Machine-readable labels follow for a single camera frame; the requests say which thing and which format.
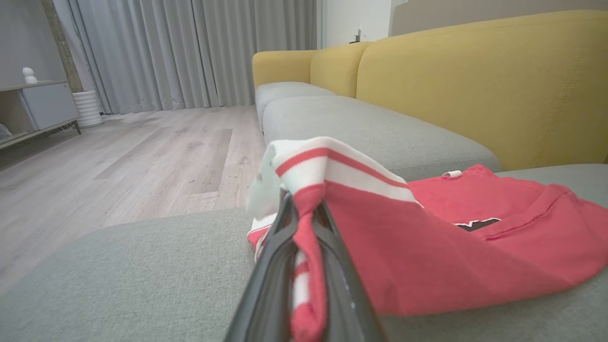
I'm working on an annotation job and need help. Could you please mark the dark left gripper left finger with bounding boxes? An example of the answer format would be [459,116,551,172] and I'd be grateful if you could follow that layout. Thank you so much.
[223,192,298,342]

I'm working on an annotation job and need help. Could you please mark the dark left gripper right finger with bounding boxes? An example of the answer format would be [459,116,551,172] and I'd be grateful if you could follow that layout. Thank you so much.
[313,201,385,342]

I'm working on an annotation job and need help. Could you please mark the red jersey white striped cuffs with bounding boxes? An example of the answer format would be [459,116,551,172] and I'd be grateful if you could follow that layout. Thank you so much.
[246,137,608,342]

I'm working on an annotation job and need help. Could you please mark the medium grey sofa seat cushion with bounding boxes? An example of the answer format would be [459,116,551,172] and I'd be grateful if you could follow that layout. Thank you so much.
[263,95,503,181]

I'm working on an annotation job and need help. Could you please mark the small grey sofa seat cushion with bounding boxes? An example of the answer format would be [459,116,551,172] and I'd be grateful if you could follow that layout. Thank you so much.
[255,81,338,129]

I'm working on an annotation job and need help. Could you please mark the yellow sofa backrest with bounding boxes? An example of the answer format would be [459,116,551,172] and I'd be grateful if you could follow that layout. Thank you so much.
[252,10,608,171]

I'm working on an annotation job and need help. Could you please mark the white ribbed plant pot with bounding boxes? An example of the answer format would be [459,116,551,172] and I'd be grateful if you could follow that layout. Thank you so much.
[72,90,104,128]

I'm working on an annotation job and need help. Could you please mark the grey pleated curtain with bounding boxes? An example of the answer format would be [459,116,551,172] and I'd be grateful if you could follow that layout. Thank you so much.
[53,0,318,114]

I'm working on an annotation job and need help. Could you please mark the pale green television cabinet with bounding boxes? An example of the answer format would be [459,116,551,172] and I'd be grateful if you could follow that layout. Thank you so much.
[0,80,81,152]

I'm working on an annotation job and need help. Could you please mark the green potted tree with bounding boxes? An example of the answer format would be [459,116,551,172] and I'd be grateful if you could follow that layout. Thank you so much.
[40,0,84,93]

